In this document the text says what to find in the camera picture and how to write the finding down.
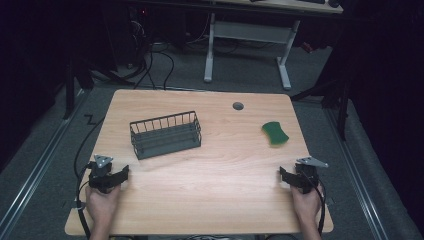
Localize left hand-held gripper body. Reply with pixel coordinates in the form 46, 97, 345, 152
87, 154, 115, 195

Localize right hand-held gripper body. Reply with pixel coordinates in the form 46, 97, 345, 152
294, 156, 330, 195

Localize person's right hand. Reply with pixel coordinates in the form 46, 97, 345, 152
289, 183, 325, 222

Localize person's left hand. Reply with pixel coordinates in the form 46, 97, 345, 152
84, 184, 123, 222

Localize green sponge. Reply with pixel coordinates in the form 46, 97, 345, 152
261, 120, 290, 147

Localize black metal stand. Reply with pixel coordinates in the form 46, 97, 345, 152
289, 63, 353, 142
62, 54, 96, 121

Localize dark computer tower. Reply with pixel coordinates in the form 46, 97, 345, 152
127, 5, 153, 68

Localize white-legged wooden desk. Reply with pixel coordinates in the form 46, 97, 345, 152
199, 0, 345, 92

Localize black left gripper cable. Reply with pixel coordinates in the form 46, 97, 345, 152
73, 114, 106, 240

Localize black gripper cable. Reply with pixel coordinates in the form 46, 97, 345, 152
73, 114, 106, 240
299, 169, 328, 237

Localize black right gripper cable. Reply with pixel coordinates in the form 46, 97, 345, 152
299, 169, 328, 237

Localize metal floor rail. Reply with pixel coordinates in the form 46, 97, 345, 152
323, 107, 392, 240
0, 88, 90, 240

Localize dark grey wire basket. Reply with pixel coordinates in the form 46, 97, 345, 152
129, 110, 203, 161

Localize black floor cables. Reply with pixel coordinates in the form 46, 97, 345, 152
131, 19, 214, 92

